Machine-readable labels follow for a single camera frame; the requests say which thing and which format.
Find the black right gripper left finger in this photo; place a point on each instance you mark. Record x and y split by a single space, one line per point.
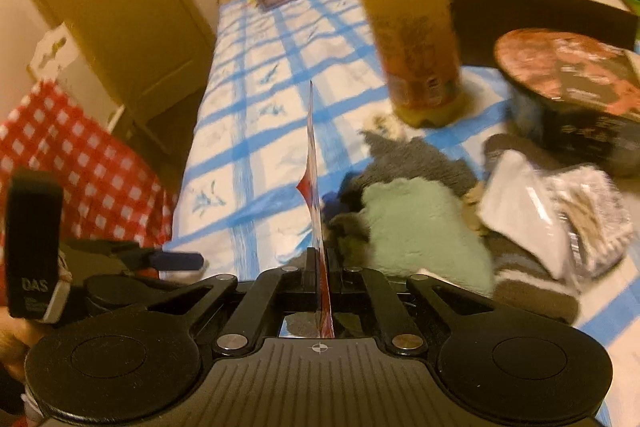
309 285

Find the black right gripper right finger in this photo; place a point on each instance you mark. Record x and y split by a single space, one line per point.
334 279

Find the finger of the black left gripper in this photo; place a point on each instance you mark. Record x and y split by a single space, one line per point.
170 261

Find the red snack packet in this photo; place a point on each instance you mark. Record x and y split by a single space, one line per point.
308 188

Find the light green fluffy sock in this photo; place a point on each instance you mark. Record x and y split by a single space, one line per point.
416 226

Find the white plastic snack packet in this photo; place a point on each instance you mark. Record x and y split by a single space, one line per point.
574 221

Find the red checkered cloth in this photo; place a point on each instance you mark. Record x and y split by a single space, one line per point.
109 191

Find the grey fluffy sock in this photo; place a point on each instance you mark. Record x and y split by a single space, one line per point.
347 233

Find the blue checkered tablecloth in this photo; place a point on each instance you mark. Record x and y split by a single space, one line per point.
239 207

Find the brown striped fluffy sock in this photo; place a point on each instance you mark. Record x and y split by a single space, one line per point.
520 279

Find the instant noodle bowl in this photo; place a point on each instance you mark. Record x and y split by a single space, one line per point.
573 95

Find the wooden cabinet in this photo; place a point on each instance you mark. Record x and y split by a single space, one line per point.
153 56

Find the orange juice bottle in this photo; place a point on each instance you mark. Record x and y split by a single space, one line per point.
418 51

